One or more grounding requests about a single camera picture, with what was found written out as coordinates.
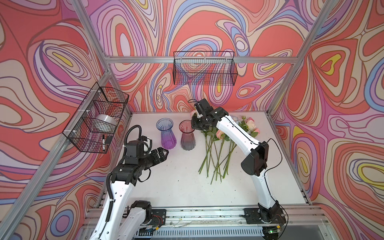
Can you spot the aluminium frame post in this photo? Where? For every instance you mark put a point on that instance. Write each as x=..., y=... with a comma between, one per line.
x=108, y=76

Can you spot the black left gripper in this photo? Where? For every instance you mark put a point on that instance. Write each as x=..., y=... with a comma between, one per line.
x=162, y=157

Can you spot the pink grey glass vase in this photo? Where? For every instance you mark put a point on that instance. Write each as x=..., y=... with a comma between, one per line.
x=188, y=141

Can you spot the black wire basket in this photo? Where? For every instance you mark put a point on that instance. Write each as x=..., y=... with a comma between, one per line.
x=204, y=68
x=86, y=133

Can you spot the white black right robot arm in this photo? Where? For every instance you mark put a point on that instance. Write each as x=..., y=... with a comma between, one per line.
x=269, y=208

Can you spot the purple blue glass vase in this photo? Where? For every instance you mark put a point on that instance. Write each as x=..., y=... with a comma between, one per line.
x=168, y=139

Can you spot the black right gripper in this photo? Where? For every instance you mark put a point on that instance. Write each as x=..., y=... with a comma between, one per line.
x=194, y=124

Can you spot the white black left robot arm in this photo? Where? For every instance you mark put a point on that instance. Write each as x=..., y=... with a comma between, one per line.
x=123, y=186

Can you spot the pink spray rose stem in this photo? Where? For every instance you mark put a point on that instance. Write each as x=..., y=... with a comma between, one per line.
x=220, y=150

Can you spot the black wire basket back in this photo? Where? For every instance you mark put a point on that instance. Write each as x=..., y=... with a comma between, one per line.
x=204, y=68

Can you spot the black wire basket left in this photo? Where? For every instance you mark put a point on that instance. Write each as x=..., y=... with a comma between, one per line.
x=86, y=133

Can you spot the white tape roll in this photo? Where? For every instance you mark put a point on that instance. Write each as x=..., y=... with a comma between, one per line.
x=107, y=119

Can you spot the pink white mixed rose stem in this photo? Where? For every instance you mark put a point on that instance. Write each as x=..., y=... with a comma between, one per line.
x=253, y=160

